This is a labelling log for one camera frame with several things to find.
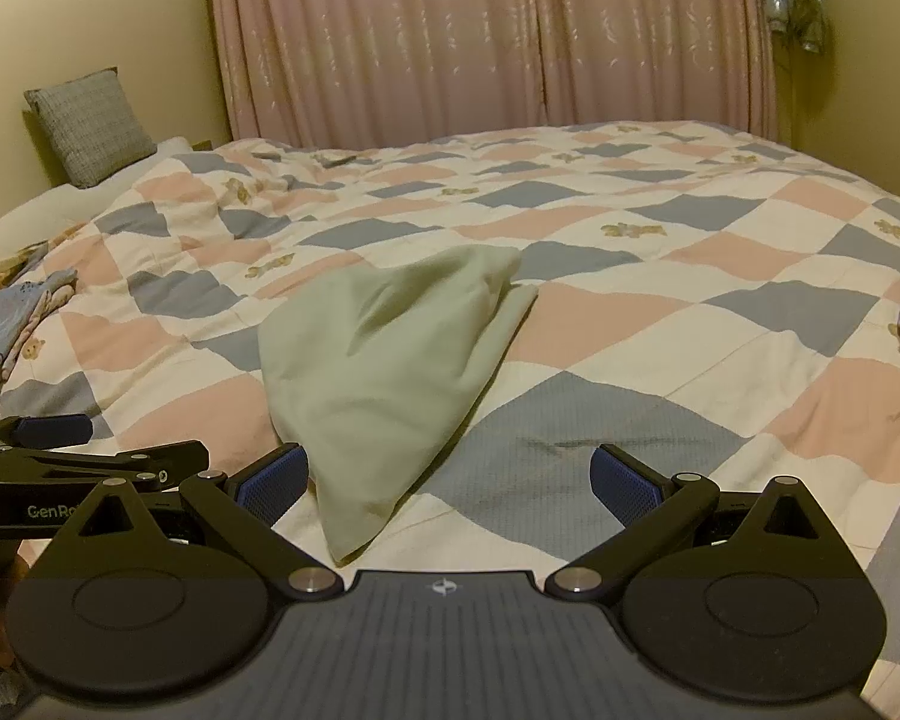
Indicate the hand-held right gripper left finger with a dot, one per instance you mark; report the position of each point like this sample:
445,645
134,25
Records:
274,484

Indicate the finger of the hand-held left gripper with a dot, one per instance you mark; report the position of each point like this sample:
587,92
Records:
52,431
60,466

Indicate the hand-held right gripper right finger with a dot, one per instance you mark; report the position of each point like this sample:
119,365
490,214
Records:
630,487

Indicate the light green cloth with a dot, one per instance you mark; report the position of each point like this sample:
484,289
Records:
375,360

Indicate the checkered teddy bear quilt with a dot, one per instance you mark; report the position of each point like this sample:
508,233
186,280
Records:
607,277

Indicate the grey square cushion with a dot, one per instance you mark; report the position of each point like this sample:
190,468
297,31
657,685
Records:
90,127

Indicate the pink curtain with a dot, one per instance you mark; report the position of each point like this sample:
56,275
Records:
495,37

